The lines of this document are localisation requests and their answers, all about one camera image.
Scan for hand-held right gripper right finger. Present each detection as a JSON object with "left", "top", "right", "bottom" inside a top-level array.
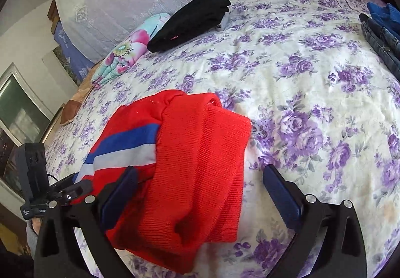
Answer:
[{"left": 262, "top": 164, "right": 368, "bottom": 278}]

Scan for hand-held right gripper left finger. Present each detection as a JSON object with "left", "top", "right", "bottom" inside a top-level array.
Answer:
[{"left": 34, "top": 165, "right": 140, "bottom": 278}]

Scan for red striped sweater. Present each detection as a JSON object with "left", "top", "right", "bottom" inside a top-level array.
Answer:
[{"left": 75, "top": 89, "right": 253, "bottom": 275}]

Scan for window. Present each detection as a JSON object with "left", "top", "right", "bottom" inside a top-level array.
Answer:
[{"left": 0, "top": 62, "right": 55, "bottom": 147}]

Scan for brown pillow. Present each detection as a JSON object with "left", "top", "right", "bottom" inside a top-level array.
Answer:
[{"left": 61, "top": 100, "right": 82, "bottom": 125}]

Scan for purple floral bedsheet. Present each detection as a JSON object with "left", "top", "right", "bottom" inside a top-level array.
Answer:
[{"left": 40, "top": 0, "right": 400, "bottom": 278}]

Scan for blue printed panel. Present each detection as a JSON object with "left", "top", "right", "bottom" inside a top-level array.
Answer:
[{"left": 54, "top": 22, "right": 94, "bottom": 85}]

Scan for folded teal floral quilt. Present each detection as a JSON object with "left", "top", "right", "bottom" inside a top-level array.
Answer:
[{"left": 90, "top": 13, "right": 171, "bottom": 88}]

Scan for blue jeans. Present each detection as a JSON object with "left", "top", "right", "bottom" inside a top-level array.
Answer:
[{"left": 359, "top": 13, "right": 400, "bottom": 70}]

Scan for folded black garment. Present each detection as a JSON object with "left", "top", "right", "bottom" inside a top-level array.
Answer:
[{"left": 147, "top": 0, "right": 232, "bottom": 53}]

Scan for blue cloth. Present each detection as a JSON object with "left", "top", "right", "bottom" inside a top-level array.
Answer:
[{"left": 366, "top": 2, "right": 400, "bottom": 44}]

